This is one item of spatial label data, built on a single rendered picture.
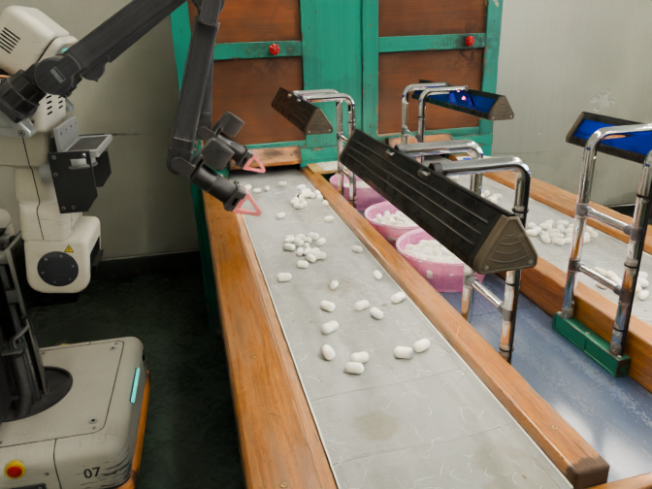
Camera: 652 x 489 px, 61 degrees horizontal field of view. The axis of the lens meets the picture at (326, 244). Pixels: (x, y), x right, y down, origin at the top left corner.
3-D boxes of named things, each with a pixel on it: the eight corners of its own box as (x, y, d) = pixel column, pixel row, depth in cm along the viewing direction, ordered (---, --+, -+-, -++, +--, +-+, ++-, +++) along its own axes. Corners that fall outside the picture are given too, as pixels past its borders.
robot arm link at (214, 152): (168, 157, 143) (168, 166, 136) (193, 121, 141) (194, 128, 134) (208, 183, 148) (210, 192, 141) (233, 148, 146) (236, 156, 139)
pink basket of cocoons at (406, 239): (418, 305, 137) (419, 269, 133) (381, 263, 161) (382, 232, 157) (515, 290, 142) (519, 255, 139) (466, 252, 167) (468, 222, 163)
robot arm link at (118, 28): (190, -49, 127) (190, -53, 118) (226, 5, 133) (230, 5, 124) (35, 68, 129) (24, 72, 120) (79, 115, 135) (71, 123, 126)
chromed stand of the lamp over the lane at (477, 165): (419, 416, 98) (428, 167, 81) (381, 356, 116) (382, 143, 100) (516, 398, 102) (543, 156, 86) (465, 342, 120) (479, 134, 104)
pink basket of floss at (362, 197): (377, 216, 200) (377, 191, 196) (316, 206, 214) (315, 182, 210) (410, 198, 220) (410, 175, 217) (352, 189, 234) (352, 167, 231)
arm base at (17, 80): (0, 87, 130) (-18, 93, 119) (25, 64, 129) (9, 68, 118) (30, 116, 133) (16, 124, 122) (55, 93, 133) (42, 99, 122)
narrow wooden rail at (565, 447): (566, 536, 77) (576, 472, 73) (301, 191, 241) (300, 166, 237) (600, 526, 78) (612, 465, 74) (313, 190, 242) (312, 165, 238)
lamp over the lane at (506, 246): (477, 277, 65) (482, 218, 63) (339, 162, 122) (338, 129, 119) (538, 268, 67) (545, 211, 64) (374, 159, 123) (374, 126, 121)
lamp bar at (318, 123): (305, 135, 153) (304, 109, 150) (271, 107, 209) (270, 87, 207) (333, 133, 155) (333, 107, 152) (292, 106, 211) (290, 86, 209)
